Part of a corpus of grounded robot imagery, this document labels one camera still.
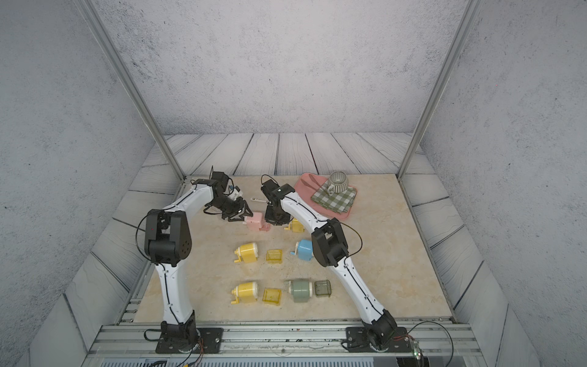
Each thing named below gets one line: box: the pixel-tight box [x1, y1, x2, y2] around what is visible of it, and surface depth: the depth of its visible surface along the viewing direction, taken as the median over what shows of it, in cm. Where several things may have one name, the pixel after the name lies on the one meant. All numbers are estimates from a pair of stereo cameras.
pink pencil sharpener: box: [245, 211, 271, 232], surface depth 98 cm
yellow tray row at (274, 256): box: [265, 249, 284, 264], surface depth 94 cm
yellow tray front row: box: [262, 288, 283, 306], surface depth 84 cm
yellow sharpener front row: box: [230, 281, 259, 305], surface depth 78 cm
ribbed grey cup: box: [327, 170, 348, 196], surface depth 110 cm
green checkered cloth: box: [311, 182, 357, 214], surface depth 113 cm
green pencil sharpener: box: [283, 278, 313, 303], surface depth 79 cm
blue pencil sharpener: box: [290, 238, 315, 261], surface depth 89 cm
